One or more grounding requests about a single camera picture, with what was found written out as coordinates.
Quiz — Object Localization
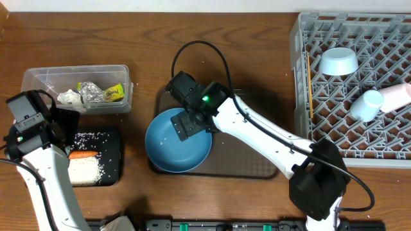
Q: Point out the orange carrot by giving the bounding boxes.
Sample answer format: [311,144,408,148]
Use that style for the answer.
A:
[69,151,98,160]

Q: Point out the white tissue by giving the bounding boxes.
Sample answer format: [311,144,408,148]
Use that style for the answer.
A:
[57,89,86,113]

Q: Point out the dark blue plate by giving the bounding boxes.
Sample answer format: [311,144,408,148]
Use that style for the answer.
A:
[145,108,213,173]

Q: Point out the foil snack wrapper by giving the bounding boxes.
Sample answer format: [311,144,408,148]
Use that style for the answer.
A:
[76,81,125,103]

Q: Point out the pile of white rice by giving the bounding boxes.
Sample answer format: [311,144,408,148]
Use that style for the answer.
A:
[67,131,113,186]

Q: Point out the wooden chopstick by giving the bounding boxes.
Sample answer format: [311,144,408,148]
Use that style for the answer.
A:
[306,51,314,119]

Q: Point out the light blue bowl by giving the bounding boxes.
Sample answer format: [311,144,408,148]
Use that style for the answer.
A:
[319,47,359,76]

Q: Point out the light blue cup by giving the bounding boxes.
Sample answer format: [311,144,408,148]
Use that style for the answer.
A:
[350,90,384,122]

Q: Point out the white cup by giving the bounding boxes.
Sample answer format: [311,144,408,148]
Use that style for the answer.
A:
[379,83,410,113]

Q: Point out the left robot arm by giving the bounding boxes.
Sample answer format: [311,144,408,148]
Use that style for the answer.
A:
[4,108,135,230]

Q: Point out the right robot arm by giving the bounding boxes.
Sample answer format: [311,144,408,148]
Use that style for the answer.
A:
[166,82,350,230]

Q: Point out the black tray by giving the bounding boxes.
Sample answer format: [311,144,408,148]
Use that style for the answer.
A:
[78,127,122,187]

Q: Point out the clear plastic bin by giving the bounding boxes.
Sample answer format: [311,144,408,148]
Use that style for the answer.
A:
[21,65,134,115]

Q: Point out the brown serving tray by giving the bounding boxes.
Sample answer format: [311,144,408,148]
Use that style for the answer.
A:
[149,88,277,179]

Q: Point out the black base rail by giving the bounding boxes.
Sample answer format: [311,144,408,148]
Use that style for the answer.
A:
[86,218,386,231]

